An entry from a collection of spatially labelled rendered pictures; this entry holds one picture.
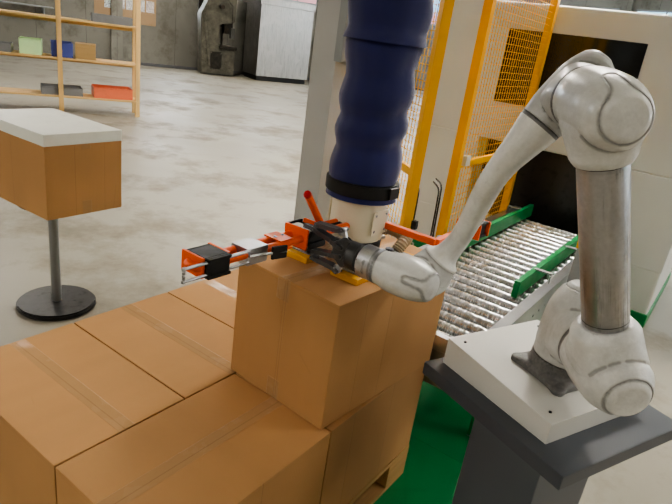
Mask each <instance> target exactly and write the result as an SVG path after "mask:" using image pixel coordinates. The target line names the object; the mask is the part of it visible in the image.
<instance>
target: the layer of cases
mask: <svg viewBox="0 0 672 504"><path fill-rule="evenodd" d="M238 274H239V269H236V270H233V271H231V274H228V275H225V276H221V277H218V278H215V279H212V280H207V279H205V280H202V281H199V282H196V283H193V284H190V285H187V286H184V287H181V288H178V289H175V290H172V291H169V292H168V293H167V292H166V293H163V294H160V295H156V296H153V297H150V298H147V299H144V300H141V301H138V302H135V303H132V304H129V305H126V306H123V307H120V308H117V309H114V310H111V311H108V312H105V313H101V314H98V315H95V316H92V317H89V318H86V319H83V320H80V321H77V322H75V323H74V324H73V323H71V324H68V325H65V326H62V327H59V328H56V329H53V330H49V331H46V332H43V333H40V334H37V335H34V336H31V337H28V338H25V339H22V340H19V341H16V342H13V343H10V344H7V345H4V346H1V347H0V504H347V503H348V502H349V501H350V500H351V499H352V498H353V497H354V496H355V495H356V494H358V493H359V492H360V491H361V490H362V489H363V488H364V487H365V486H366V485H367V484H368V483H369V482H370V481H371V480H372V479H373V478H374V477H375V476H376V475H377V474H378V473H379V472H380V471H381V470H382V469H383V468H384V467H385V466H386V465H387V464H389V463H390V462H391V461H392V460H393V459H394V458H395V457H396V456H397V455H398V454H399V453H400V452H401V451H402V450H403V449H404V448H405V447H406V446H407V445H408V444H409V441H410V436H411V431H412V427H413V422H414V418H415V413H416V409H417V404H418V400H419V395H420V391H421V386H422V382H423V377H424V374H423V373H422V372H423V368H424V365H422V366H421V367H419V368H417V369H416V370H414V371H413V372H411V373H410V374H408V375H406V376H405V377H403V378H402V379H400V380H399V381H397V382H395V383H394V384H392V385H391V386H389V387H388V388H386V389H384V390H383V391H381V392H380V393H378V394H377V395H375V396H373V397H372V398H370V399H369V400H367V401H366V402H364V403H362V404H361V405H359V406H358V407H356V408H355V409H353V410H351V411H350V412H348V413H347V414H345V415H343V416H342V417H340V418H339V419H337V420H336V421H334V422H332V423H331V424H329V425H328V426H326V427H325V428H323V429H321V430H320V429H319V428H317V427H316V426H314V425H313V424H311V423H310V422H308V421H307V420H305V419H304V418H302V417H301V416H300V415H298V414H297V413H295V412H294V411H292V410H291V409H289V408H288V407H286V406H285V405H283V404H282V403H281V402H279V401H278V400H276V399H275V398H273V397H272V396H270V395H269V394H267V393H266V392H264V391H263V390H262V389H260V388H259V387H257V386H256V385H254V384H253V383H251V382H250V381H248V380H247V379H245V378H244V377H243V376H241V375H240V374H238V373H237V372H235V371H234V370H232V369H231V359H232V347H233V335H234V323H235V310H236V298H237V286H238Z"/></svg>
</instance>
